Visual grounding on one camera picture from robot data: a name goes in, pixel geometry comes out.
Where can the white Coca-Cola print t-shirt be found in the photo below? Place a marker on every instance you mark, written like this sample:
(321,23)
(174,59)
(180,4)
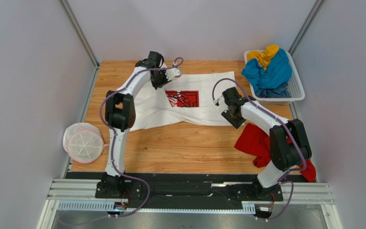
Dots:
(186,99)

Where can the aluminium corner post left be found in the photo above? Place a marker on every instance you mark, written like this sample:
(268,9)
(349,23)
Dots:
(78,31)

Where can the white plastic laundry basket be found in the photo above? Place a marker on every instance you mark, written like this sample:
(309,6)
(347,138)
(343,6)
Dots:
(295,88)

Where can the red t-shirt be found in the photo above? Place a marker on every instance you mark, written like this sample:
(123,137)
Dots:
(256,142)

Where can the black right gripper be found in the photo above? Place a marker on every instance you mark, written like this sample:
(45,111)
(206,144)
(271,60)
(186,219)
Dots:
(231,116)

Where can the white mesh laundry bag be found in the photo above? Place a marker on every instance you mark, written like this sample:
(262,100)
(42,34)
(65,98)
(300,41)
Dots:
(83,142)

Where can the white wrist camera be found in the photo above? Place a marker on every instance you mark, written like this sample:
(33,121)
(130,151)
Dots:
(173,73)
(220,101)

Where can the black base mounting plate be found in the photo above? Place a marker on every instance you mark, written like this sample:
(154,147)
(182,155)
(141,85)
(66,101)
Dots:
(183,191)

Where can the aluminium corner post right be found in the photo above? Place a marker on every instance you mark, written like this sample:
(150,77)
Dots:
(318,4)

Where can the blue t-shirt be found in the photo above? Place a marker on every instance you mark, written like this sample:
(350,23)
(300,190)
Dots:
(277,73)

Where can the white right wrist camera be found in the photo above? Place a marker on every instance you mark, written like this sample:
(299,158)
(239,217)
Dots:
(220,101)

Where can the yellow t-shirt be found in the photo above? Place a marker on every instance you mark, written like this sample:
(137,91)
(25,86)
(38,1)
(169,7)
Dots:
(264,57)

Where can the dark blue denim garment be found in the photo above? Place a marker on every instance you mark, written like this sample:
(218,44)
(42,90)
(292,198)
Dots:
(280,92)

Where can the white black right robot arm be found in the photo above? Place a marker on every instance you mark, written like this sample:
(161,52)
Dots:
(289,145)

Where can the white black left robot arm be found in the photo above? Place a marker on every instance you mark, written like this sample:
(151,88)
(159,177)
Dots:
(118,113)

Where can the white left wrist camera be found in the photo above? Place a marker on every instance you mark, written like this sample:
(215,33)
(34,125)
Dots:
(173,73)

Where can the aluminium frame rail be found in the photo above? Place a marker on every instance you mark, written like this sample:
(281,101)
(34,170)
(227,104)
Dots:
(77,195)

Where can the aluminium corner post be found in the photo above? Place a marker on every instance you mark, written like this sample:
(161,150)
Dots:
(318,4)
(78,31)

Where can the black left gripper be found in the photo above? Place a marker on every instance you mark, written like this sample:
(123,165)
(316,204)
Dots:
(157,86)

